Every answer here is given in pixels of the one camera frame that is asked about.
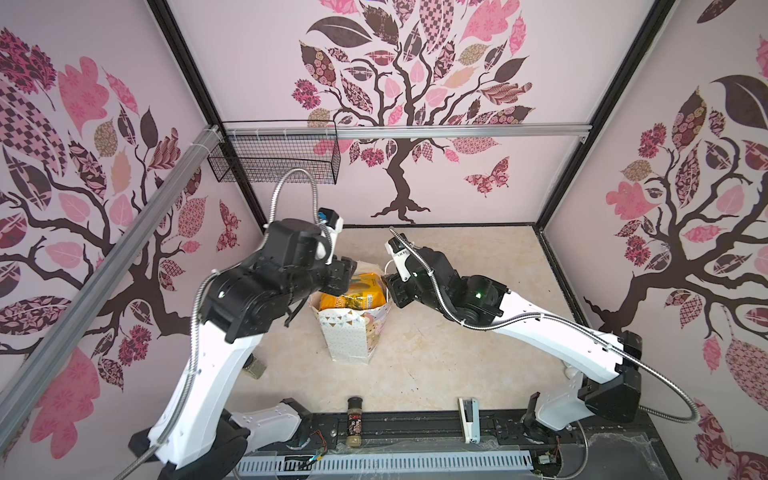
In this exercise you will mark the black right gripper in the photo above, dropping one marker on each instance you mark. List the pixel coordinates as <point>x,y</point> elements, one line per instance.
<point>394,286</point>

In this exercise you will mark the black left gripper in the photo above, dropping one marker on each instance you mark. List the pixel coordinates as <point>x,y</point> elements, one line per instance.
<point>340,272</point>

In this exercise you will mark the yellow orange mango snack bag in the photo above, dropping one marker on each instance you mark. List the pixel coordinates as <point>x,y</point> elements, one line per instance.
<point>366,291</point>

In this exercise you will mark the white paper bag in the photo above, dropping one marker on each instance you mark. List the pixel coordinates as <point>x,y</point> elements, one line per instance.
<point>351,336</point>

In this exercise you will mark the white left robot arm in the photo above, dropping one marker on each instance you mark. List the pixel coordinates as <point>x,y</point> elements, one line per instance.
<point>196,437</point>

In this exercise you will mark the small glass spice jar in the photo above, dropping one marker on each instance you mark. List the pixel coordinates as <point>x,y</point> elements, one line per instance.
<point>254,367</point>

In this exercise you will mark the spice bottle black cap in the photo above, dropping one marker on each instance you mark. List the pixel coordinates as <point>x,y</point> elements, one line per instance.
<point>354,422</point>

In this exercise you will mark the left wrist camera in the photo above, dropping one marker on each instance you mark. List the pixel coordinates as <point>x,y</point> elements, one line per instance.
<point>331,223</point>

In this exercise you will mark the black wire basket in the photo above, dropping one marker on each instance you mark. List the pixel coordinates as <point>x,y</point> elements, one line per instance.
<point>263,150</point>

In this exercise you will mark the back aluminium rail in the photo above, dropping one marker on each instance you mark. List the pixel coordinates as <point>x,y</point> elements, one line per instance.
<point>412,132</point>

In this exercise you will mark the aluminium rail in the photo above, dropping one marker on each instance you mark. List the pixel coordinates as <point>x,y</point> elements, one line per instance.
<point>44,363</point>
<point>412,132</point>

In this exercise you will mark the white slotted cable duct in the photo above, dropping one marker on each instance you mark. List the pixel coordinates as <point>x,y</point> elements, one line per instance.
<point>290,466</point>

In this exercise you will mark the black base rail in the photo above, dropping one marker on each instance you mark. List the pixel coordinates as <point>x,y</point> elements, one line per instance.
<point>594,449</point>

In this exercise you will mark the left aluminium rail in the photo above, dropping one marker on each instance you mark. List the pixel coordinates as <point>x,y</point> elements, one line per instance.
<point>44,363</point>

